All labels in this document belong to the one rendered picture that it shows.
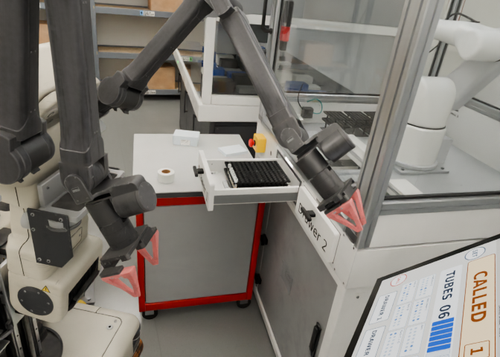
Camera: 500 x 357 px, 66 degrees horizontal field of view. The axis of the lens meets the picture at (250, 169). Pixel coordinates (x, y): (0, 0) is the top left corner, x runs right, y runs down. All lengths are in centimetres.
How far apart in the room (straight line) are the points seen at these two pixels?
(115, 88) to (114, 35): 437
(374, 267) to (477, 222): 33
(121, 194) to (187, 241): 106
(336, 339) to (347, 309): 13
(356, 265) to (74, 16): 90
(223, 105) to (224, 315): 114
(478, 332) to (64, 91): 72
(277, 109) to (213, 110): 136
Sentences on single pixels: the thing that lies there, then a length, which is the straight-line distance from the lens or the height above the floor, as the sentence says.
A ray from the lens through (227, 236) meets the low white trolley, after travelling 179.
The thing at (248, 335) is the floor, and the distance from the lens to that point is 206.
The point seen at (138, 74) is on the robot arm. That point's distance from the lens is 110.
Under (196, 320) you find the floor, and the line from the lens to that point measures 210.
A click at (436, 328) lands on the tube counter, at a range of 73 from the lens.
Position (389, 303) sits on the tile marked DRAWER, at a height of 101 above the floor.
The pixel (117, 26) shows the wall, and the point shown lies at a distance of 546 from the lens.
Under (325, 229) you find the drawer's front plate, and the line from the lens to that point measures 122.
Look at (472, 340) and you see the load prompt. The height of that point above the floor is 115.
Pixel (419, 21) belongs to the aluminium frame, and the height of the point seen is 153.
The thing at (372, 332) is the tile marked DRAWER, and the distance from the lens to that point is 82.
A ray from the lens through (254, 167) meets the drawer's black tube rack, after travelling 152.
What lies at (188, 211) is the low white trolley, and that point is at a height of 65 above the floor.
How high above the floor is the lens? 158
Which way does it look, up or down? 27 degrees down
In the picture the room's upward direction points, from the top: 7 degrees clockwise
